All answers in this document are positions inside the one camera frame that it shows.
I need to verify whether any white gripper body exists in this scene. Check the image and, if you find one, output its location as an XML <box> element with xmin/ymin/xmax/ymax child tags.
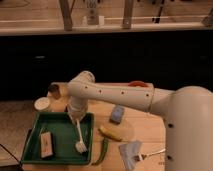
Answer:
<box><xmin>67</xmin><ymin>97</ymin><xmax>88</xmax><ymax>122</ymax></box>

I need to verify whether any white dish brush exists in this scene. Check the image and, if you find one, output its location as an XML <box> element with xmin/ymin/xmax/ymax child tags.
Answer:
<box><xmin>75</xmin><ymin>120</ymin><xmax>87</xmax><ymax>153</ymax></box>

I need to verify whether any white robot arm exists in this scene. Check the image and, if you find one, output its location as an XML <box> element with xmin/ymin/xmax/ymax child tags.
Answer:
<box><xmin>67</xmin><ymin>71</ymin><xmax>213</xmax><ymax>171</ymax></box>

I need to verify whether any green plastic tray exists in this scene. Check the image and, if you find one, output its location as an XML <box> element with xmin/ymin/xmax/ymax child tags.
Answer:
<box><xmin>21</xmin><ymin>112</ymin><xmax>94</xmax><ymax>165</ymax></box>

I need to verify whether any white round container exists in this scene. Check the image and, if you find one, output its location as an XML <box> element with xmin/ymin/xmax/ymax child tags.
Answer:
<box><xmin>34</xmin><ymin>97</ymin><xmax>50</xmax><ymax>111</ymax></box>

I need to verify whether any blue sponge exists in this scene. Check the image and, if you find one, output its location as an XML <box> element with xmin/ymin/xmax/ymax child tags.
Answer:
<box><xmin>110</xmin><ymin>105</ymin><xmax>124</xmax><ymax>124</ymax></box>

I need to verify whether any green chili pepper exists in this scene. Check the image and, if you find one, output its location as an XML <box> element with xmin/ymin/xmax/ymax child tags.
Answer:
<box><xmin>92</xmin><ymin>138</ymin><xmax>109</xmax><ymax>166</ymax></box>

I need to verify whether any white block with red print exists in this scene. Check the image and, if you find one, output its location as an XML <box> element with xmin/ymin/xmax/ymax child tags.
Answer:
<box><xmin>40</xmin><ymin>132</ymin><xmax>53</xmax><ymax>158</ymax></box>

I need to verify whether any orange bowl with food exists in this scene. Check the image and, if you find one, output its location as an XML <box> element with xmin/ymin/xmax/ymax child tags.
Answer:
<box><xmin>128</xmin><ymin>80</ymin><xmax>148</xmax><ymax>87</ymax></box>

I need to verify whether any grey blue cloth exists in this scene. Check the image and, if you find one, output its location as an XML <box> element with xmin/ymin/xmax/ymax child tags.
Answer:
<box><xmin>119</xmin><ymin>140</ymin><xmax>142</xmax><ymax>171</ymax></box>

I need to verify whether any silver fork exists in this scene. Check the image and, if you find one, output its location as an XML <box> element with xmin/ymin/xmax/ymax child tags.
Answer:
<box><xmin>133</xmin><ymin>149</ymin><xmax>166</xmax><ymax>162</ymax></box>

